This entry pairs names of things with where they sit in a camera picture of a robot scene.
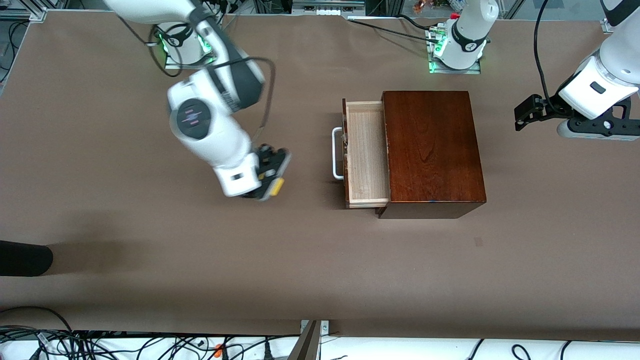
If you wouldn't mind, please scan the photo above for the wooden drawer with white handle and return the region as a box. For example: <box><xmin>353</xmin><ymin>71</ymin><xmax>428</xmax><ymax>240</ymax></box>
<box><xmin>332</xmin><ymin>98</ymin><xmax>392</xmax><ymax>210</ymax></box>

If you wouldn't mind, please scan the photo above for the dark brown wooden box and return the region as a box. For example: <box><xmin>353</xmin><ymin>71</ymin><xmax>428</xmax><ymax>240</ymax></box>
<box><xmin>376</xmin><ymin>90</ymin><xmax>487</xmax><ymax>220</ymax></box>

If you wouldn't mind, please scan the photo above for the white power strip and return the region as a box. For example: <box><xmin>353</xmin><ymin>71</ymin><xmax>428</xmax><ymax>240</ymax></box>
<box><xmin>292</xmin><ymin>0</ymin><xmax>366</xmax><ymax>16</ymax></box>

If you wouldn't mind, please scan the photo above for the black rounded cylinder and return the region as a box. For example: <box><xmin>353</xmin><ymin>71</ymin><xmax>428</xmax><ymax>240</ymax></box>
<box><xmin>0</xmin><ymin>240</ymin><xmax>54</xmax><ymax>277</ymax></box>

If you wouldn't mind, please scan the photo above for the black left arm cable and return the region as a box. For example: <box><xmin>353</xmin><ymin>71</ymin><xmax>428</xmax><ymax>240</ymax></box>
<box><xmin>533</xmin><ymin>0</ymin><xmax>566</xmax><ymax>113</ymax></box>

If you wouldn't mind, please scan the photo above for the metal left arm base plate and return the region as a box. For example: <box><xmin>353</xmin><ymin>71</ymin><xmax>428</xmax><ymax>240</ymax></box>
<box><xmin>427</xmin><ymin>25</ymin><xmax>482</xmax><ymax>75</ymax></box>

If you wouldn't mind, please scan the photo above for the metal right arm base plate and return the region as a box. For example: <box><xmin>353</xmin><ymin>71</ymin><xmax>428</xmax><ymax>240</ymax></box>
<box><xmin>164</xmin><ymin>22</ymin><xmax>217</xmax><ymax>70</ymax></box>

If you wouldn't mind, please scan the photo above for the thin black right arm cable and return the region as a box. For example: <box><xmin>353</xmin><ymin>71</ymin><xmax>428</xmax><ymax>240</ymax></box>
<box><xmin>120</xmin><ymin>15</ymin><xmax>184</xmax><ymax>79</ymax></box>

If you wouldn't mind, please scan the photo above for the aluminium profile with bracket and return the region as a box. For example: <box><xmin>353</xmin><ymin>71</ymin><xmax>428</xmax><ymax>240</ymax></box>
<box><xmin>287</xmin><ymin>320</ymin><xmax>331</xmax><ymax>360</ymax></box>

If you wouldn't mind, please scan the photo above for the black cable to arm base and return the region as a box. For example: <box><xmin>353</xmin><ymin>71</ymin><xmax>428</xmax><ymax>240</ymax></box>
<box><xmin>347</xmin><ymin>14</ymin><xmax>442</xmax><ymax>45</ymax></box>

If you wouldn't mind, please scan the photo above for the black looped floor cable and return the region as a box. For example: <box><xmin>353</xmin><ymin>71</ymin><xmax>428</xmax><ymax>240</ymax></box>
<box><xmin>0</xmin><ymin>305</ymin><xmax>76</xmax><ymax>335</ymax></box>

